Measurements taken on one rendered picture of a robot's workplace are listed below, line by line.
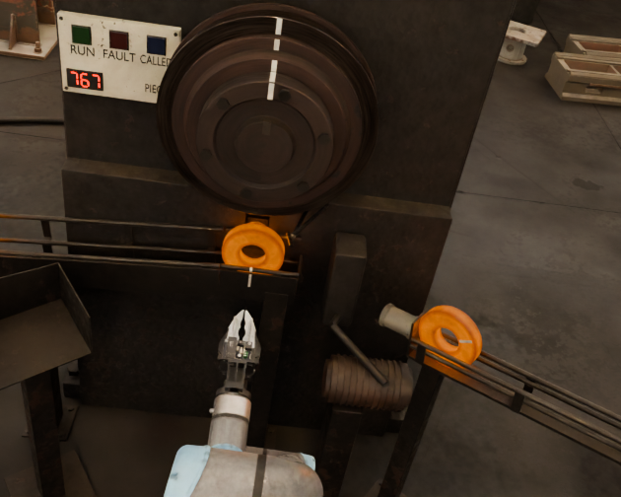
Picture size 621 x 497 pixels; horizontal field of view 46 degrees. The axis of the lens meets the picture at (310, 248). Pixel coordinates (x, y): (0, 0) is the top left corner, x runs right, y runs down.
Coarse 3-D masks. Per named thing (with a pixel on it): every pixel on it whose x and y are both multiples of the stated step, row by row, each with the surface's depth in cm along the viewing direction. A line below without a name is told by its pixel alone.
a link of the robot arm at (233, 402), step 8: (232, 392) 144; (216, 400) 144; (224, 400) 143; (232, 400) 143; (240, 400) 143; (248, 400) 145; (216, 408) 143; (224, 408) 142; (232, 408) 142; (240, 408) 143; (248, 408) 145; (248, 416) 144
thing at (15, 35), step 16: (0, 0) 395; (16, 0) 395; (32, 0) 395; (48, 0) 424; (0, 16) 401; (16, 16) 400; (32, 16) 400; (48, 16) 431; (0, 32) 406; (16, 32) 405; (32, 32) 406; (48, 32) 427; (0, 48) 402; (16, 48) 404; (32, 48) 407; (48, 48) 410
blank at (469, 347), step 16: (432, 320) 170; (448, 320) 166; (464, 320) 164; (432, 336) 172; (464, 336) 165; (480, 336) 166; (432, 352) 174; (448, 352) 170; (464, 352) 167; (480, 352) 168
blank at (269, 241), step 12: (240, 228) 176; (252, 228) 175; (264, 228) 176; (228, 240) 176; (240, 240) 176; (252, 240) 176; (264, 240) 176; (276, 240) 176; (228, 252) 179; (240, 252) 179; (276, 252) 178; (240, 264) 181; (252, 264) 181; (264, 264) 180; (276, 264) 180
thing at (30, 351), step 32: (0, 288) 164; (32, 288) 169; (64, 288) 170; (0, 320) 169; (32, 320) 170; (64, 320) 171; (0, 352) 162; (32, 352) 163; (64, 352) 164; (0, 384) 156; (32, 384) 169; (32, 416) 176; (32, 448) 189; (32, 480) 203; (64, 480) 204
